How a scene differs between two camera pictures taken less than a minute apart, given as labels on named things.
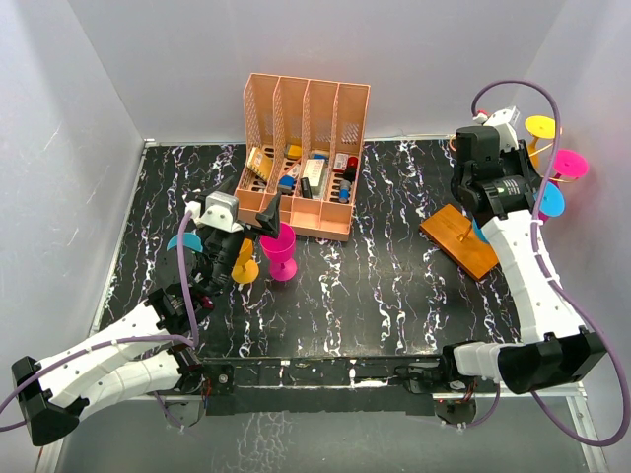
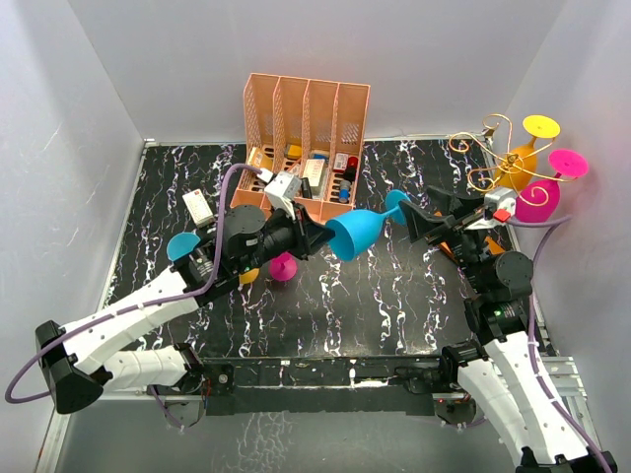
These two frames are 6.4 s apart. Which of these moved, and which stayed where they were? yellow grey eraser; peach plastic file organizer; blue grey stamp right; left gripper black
Moved: left gripper black
Stayed: blue grey stamp right; yellow grey eraser; peach plastic file organizer
